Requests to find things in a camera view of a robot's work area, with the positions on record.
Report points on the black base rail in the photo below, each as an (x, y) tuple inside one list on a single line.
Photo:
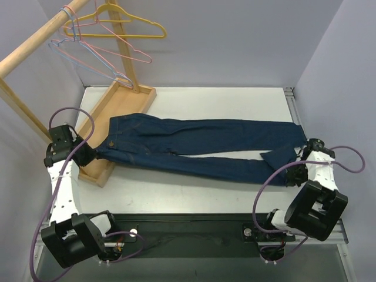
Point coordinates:
[(192, 236)]

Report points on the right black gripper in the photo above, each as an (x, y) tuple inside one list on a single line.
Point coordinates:
[(298, 174)]

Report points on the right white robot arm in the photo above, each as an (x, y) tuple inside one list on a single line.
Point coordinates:
[(319, 205)]

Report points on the yellow plastic hanger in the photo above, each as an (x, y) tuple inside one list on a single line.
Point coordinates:
[(113, 18)]

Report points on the wooden clothes rack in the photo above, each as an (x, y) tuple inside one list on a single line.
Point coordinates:
[(116, 101)]

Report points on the dark blue denim trousers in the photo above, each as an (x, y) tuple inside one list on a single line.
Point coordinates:
[(247, 151)]

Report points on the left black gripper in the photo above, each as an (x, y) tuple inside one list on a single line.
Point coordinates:
[(86, 153)]

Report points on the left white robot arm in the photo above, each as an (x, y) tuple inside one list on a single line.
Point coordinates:
[(72, 236)]

